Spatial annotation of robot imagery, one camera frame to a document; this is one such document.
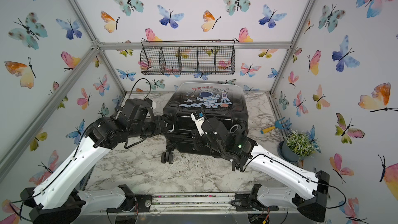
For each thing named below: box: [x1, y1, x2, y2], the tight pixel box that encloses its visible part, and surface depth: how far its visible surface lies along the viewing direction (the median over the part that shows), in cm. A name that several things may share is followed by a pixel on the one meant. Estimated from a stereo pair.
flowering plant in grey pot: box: [277, 129, 316, 164], surface depth 77 cm
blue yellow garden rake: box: [260, 116, 293, 135], surface depth 104 cm
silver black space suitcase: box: [161, 81, 249, 165], surface depth 74 cm
